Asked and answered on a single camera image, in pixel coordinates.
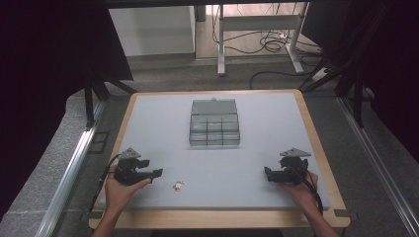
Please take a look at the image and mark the white desk frame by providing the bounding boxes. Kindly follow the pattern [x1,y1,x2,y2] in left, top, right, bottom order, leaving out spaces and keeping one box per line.
[216,2,310,77]

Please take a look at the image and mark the white power strip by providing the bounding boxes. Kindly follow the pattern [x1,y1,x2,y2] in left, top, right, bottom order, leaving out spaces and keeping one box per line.
[310,66,331,83]

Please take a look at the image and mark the person's left hand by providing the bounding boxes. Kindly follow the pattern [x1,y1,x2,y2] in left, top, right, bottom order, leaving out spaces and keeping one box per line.
[104,171,153,211]

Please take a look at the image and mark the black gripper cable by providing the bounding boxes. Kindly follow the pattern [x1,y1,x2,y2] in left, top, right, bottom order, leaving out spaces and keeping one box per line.
[88,153,123,213]
[289,165,325,216]

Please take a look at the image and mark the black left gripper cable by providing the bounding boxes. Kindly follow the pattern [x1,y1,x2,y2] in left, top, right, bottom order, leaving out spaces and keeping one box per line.
[88,153,123,213]

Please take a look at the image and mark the person's right hand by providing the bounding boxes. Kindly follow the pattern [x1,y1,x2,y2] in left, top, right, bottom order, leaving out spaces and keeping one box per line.
[282,171,320,217]

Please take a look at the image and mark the dark curtain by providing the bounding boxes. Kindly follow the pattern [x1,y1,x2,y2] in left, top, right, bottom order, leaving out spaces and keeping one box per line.
[300,0,419,164]
[0,0,134,220]

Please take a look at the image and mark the grey table mat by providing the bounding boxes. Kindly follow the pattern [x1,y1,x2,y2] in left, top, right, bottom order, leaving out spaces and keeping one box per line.
[98,92,332,211]

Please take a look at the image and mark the metal floor rail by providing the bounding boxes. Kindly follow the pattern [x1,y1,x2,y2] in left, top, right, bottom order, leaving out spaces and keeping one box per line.
[335,96,419,233]
[34,99,108,237]

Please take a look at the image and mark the black floor cables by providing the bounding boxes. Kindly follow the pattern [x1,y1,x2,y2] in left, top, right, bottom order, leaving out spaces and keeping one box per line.
[211,3,327,91]

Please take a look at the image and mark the wooden table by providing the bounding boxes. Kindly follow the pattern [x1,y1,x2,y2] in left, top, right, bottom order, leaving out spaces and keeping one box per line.
[88,88,352,230]

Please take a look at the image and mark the black metal stand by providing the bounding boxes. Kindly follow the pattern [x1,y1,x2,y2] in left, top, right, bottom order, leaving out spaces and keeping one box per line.
[297,0,377,129]
[83,67,138,130]

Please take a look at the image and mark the dark floor plate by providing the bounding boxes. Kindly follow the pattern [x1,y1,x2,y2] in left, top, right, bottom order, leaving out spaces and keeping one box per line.
[87,130,111,155]

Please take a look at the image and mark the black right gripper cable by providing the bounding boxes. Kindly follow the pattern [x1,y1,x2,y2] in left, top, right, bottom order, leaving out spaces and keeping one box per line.
[289,165,325,216]

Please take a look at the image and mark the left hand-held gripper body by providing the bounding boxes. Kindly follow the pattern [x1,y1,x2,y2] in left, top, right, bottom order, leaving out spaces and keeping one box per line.
[113,147,153,187]

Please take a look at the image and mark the clear plastic compartment box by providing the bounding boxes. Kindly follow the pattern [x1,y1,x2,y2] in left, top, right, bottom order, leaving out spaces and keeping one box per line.
[188,97,242,147]

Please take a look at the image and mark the white cabinet panel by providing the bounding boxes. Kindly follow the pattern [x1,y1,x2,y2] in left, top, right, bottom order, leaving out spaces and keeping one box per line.
[108,5,198,57]

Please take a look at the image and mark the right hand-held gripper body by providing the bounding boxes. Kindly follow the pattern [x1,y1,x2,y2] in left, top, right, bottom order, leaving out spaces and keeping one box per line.
[277,147,312,186]

